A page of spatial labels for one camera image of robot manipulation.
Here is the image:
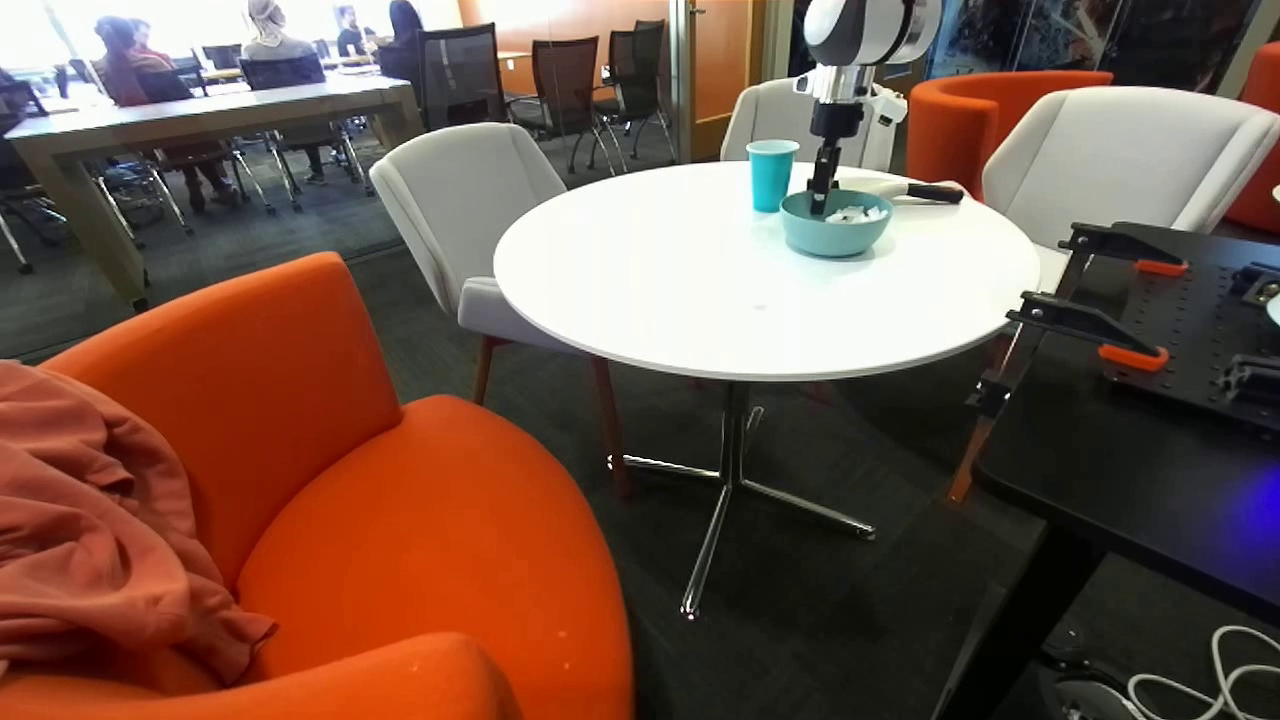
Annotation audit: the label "teal bowl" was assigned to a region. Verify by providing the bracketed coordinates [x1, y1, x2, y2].
[779, 187, 896, 263]

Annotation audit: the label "black clamp orange handle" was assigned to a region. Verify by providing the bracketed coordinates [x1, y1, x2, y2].
[1060, 219, 1192, 283]
[943, 358, 1033, 510]
[1005, 290, 1176, 382]

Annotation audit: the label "round white table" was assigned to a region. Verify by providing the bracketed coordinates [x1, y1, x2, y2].
[488, 162, 1046, 626]

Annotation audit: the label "wooden door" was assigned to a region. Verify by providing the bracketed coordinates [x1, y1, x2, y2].
[687, 0, 766, 162]

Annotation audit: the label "black mesh office chair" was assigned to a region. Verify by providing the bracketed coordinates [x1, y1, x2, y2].
[422, 19, 515, 134]
[238, 54, 364, 193]
[0, 59, 78, 276]
[605, 19, 679, 172]
[534, 36, 613, 178]

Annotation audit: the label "pink blanket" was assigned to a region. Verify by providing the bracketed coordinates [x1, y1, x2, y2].
[0, 358, 284, 690]

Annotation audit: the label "grey upholstered chair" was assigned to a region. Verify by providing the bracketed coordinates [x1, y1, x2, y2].
[982, 84, 1280, 291]
[715, 77, 912, 178]
[369, 119, 633, 503]

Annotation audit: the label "teal plastic cup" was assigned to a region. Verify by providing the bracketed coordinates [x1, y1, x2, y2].
[745, 136, 804, 218]

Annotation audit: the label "long wooden meeting table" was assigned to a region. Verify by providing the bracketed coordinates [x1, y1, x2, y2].
[7, 71, 426, 314]

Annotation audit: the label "seated person dark top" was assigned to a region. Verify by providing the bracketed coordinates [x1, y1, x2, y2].
[378, 0, 431, 81]

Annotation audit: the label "seated person maroon top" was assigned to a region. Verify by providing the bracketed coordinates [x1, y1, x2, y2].
[88, 14, 206, 114]

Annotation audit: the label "white cables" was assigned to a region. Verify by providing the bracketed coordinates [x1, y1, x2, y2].
[1053, 621, 1280, 720]

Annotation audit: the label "seated person grey top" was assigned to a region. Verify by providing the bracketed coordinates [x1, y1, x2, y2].
[242, 0, 331, 64]

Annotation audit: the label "large orange armchair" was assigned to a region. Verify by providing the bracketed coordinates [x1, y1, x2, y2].
[0, 249, 639, 720]

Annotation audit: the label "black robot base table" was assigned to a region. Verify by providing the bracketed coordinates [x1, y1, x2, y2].
[932, 218, 1280, 720]

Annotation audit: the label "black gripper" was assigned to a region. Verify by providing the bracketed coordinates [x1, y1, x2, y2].
[804, 101, 870, 218]

